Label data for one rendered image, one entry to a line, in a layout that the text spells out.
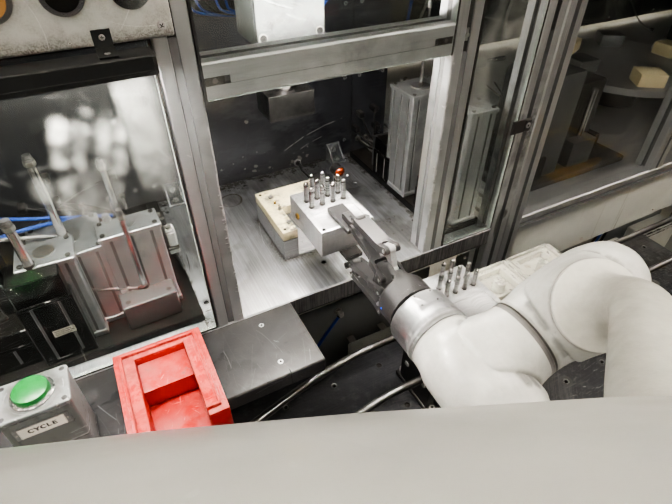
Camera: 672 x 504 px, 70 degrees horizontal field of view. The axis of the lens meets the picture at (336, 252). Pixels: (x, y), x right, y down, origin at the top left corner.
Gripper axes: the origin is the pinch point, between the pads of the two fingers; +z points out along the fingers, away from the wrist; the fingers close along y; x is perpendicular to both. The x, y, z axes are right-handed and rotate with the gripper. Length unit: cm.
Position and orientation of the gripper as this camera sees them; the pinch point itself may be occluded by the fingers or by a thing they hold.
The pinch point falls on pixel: (344, 230)
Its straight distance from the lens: 78.9
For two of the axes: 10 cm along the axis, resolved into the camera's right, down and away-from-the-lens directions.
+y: 0.0, -7.7, -6.4
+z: -4.7, -5.7, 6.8
